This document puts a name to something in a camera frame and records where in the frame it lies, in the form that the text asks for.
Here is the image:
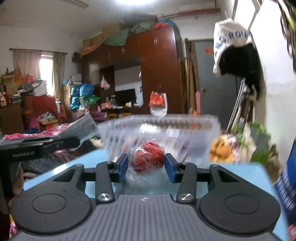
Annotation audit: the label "red item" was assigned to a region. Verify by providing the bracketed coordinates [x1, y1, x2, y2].
[128, 138, 165, 183]

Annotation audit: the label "grey pack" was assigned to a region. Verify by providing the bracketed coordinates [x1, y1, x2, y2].
[59, 113, 97, 144]

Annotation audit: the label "person hand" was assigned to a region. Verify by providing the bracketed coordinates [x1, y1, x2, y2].
[9, 167, 25, 207]

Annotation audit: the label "white plastic basket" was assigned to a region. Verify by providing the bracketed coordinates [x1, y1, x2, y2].
[97, 114, 221, 168]

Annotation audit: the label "yellow blanket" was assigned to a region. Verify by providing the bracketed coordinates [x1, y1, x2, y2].
[208, 134, 240, 164]

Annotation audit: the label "pink floral bedding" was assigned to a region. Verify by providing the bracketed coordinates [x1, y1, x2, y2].
[3, 123, 70, 141]

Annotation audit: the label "green white bag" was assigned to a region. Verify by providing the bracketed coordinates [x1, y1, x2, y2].
[229, 123, 271, 165]

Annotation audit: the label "orange white hanging bag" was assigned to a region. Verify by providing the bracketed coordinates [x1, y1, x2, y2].
[149, 91, 168, 118]

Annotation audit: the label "black television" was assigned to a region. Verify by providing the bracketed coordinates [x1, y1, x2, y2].
[115, 89, 136, 106]

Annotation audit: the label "blue plastic bags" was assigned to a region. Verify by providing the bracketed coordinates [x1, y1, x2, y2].
[70, 84, 100, 111]

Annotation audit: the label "grey door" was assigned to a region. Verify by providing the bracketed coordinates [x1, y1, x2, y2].
[194, 40, 238, 130]

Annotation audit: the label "blue shopping bag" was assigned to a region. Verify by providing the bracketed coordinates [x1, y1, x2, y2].
[275, 140, 296, 225]

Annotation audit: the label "window curtain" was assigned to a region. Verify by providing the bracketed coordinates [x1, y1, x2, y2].
[53, 52, 66, 100]

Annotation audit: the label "metal crutches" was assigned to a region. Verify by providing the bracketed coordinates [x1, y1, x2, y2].
[226, 78, 245, 133]

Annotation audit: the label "dark red wooden wardrobe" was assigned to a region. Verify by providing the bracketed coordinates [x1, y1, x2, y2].
[81, 27, 186, 114]

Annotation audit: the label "black hanging garment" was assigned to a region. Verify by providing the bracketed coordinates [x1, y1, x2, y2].
[218, 43, 260, 99]

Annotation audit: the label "green cloth on wardrobe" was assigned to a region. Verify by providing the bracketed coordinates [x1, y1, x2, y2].
[104, 21, 156, 47]

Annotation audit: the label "white hanging tote bag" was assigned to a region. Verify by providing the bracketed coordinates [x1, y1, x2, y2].
[213, 19, 253, 76]

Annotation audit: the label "brown hanging bag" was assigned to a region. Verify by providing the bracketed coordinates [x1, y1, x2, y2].
[277, 0, 295, 72]

